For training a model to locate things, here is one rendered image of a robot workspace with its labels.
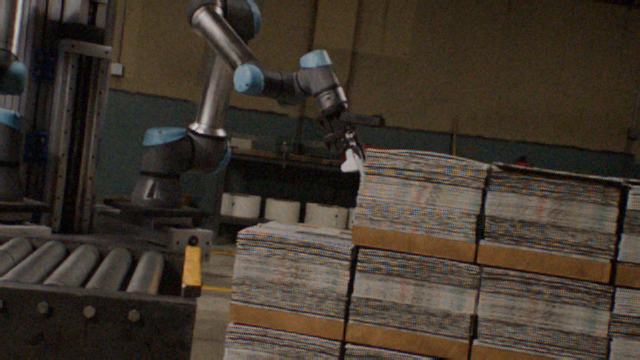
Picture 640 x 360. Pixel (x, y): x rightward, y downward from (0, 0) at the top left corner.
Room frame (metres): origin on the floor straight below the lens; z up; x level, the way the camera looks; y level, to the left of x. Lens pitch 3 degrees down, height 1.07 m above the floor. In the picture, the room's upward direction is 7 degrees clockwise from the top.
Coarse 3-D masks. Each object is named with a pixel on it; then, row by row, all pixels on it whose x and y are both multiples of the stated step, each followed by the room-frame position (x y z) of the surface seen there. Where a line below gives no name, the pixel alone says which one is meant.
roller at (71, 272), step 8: (80, 248) 1.70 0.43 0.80; (88, 248) 1.71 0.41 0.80; (96, 248) 1.75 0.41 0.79; (72, 256) 1.59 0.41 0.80; (80, 256) 1.60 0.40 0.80; (88, 256) 1.64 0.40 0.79; (96, 256) 1.71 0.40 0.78; (64, 264) 1.50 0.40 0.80; (72, 264) 1.50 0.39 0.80; (80, 264) 1.54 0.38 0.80; (88, 264) 1.59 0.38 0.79; (96, 264) 1.71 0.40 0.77; (56, 272) 1.42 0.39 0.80; (64, 272) 1.42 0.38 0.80; (72, 272) 1.45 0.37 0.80; (80, 272) 1.49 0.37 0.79; (88, 272) 1.58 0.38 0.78; (48, 280) 1.35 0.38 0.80; (56, 280) 1.35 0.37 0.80; (64, 280) 1.37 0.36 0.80; (72, 280) 1.41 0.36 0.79; (80, 280) 1.47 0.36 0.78
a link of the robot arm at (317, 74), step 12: (300, 60) 2.25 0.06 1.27; (312, 60) 2.22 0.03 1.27; (324, 60) 2.22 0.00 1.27; (300, 72) 2.26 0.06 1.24; (312, 72) 2.22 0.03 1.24; (324, 72) 2.21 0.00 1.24; (300, 84) 2.25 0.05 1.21; (312, 84) 2.22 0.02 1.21; (324, 84) 2.21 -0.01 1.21; (336, 84) 2.22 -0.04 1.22
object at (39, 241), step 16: (0, 240) 1.74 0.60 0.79; (32, 240) 1.75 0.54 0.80; (48, 240) 1.75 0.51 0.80; (64, 240) 1.77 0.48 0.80; (80, 240) 1.79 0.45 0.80; (176, 256) 1.78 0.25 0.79; (96, 272) 1.76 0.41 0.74; (128, 272) 1.77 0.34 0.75; (176, 272) 1.78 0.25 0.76; (160, 288) 1.78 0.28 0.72; (176, 288) 1.78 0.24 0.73
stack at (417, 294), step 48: (240, 240) 2.09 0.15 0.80; (288, 240) 2.06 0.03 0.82; (336, 240) 2.13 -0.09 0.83; (240, 288) 2.09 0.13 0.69; (288, 288) 2.06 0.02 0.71; (336, 288) 2.04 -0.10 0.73; (384, 288) 2.03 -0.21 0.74; (432, 288) 2.00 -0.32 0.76; (480, 288) 2.00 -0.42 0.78; (528, 288) 1.96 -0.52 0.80; (576, 288) 1.93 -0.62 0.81; (624, 288) 1.93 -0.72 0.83; (240, 336) 2.08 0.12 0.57; (288, 336) 2.06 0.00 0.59; (432, 336) 2.00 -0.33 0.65; (480, 336) 1.97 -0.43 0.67; (528, 336) 1.95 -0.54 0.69; (576, 336) 1.93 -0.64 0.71; (624, 336) 1.91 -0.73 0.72
